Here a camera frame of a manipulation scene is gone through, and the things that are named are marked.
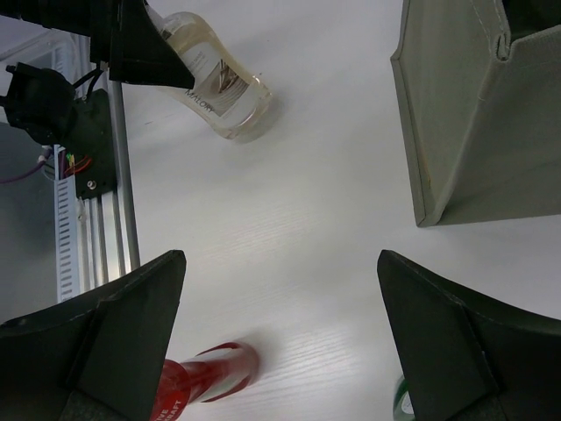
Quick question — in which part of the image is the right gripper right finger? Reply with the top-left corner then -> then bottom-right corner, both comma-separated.
377,250 -> 560,420

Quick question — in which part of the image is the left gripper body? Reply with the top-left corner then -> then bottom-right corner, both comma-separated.
1,0 -> 120,37

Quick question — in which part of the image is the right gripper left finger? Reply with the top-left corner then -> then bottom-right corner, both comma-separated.
1,250 -> 187,420

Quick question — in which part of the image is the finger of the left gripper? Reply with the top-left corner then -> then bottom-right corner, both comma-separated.
109,1 -> 195,89

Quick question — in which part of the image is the green dish soap bottle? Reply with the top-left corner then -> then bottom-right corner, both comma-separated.
393,375 -> 415,421

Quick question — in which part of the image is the clear amber perfume bottle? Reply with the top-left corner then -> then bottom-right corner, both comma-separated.
146,6 -> 272,140

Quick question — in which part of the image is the red soap bottle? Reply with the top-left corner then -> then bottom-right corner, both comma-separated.
150,342 -> 260,420

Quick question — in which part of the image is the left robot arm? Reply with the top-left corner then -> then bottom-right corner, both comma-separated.
1,1 -> 195,145

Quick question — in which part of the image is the green canvas bag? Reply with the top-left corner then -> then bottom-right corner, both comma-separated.
391,1 -> 560,227

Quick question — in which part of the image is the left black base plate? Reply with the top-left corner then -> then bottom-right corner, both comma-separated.
65,89 -> 117,200

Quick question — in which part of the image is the aluminium mounting rail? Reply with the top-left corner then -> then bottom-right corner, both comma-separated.
74,34 -> 141,290

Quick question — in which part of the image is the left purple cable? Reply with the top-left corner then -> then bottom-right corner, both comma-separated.
0,151 -> 49,185

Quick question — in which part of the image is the white slotted cable duct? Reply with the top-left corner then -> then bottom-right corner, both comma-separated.
53,145 -> 82,303

